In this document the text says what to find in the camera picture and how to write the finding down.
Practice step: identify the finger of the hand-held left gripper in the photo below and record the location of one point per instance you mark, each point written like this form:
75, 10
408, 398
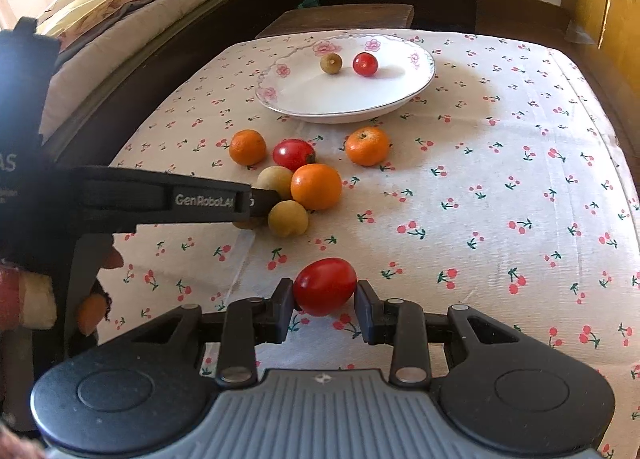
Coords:
150, 199

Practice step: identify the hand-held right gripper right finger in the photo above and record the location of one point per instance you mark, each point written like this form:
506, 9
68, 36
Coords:
366, 311

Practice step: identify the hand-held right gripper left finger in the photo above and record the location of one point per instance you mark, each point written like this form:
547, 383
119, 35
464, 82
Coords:
282, 310

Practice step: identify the red cherry tomato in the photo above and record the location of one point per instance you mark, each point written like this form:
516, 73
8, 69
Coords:
325, 286
365, 64
292, 153

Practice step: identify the brown longan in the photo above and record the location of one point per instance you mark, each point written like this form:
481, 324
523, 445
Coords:
287, 219
331, 63
272, 178
248, 224

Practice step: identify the orange mandarin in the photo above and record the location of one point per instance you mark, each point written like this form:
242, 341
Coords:
247, 146
367, 145
316, 185

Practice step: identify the white floral plate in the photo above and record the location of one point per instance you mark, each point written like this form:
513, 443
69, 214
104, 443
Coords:
340, 99

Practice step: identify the person's left hand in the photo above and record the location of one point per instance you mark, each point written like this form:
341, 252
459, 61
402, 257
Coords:
92, 314

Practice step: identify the bed with colourful blanket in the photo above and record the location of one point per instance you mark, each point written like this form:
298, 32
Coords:
125, 34

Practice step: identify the cherry print tablecloth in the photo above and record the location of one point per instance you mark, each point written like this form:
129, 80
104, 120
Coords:
475, 164

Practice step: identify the dark wooden stool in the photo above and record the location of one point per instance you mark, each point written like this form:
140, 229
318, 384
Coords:
340, 19

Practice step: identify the grey paper scrap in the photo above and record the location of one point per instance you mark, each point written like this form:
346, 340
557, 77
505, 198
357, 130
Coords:
580, 32

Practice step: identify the dark wooden bed frame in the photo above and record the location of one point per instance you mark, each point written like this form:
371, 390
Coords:
165, 74

